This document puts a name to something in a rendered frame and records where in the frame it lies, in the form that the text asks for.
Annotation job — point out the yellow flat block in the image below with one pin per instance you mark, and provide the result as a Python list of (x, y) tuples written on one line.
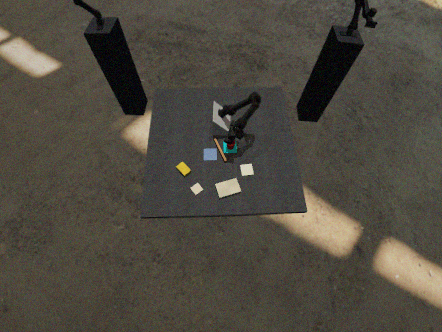
[(183, 169)]

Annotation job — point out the beige flat rectangular slab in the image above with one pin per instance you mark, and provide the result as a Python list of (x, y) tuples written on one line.
[(228, 188)]

